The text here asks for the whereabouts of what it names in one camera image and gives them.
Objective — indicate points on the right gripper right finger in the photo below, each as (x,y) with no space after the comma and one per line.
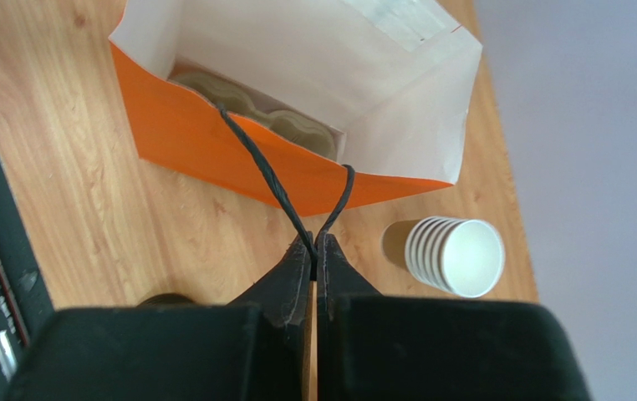
(375,347)

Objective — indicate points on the pulp cup carrier tray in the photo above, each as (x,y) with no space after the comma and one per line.
(289,124)

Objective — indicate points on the orange paper bag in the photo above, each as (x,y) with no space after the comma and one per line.
(392,78)

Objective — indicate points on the stack of paper cups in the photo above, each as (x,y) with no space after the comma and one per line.
(463,257)

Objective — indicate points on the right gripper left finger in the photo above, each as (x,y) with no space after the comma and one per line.
(252,348)

